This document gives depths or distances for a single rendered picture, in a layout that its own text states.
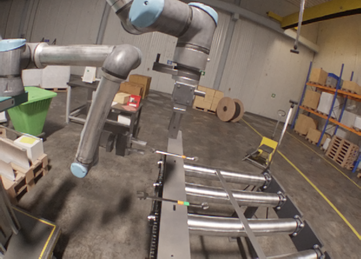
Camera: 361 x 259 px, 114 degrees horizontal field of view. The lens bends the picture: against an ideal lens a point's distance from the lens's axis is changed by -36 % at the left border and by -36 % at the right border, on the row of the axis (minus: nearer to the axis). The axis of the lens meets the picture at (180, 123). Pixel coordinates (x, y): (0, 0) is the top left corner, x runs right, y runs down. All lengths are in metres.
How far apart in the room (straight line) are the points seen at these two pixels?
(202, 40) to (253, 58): 11.27
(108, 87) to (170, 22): 0.41
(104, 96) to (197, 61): 0.43
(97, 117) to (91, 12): 11.93
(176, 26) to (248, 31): 11.39
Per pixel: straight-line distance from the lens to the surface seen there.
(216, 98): 8.16
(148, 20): 0.40
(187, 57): 0.44
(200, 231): 1.00
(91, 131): 0.80
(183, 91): 0.42
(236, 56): 11.28
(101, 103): 0.75
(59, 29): 13.62
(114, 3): 0.54
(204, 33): 0.46
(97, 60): 0.88
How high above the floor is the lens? 1.61
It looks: 17 degrees down
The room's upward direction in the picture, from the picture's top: 14 degrees clockwise
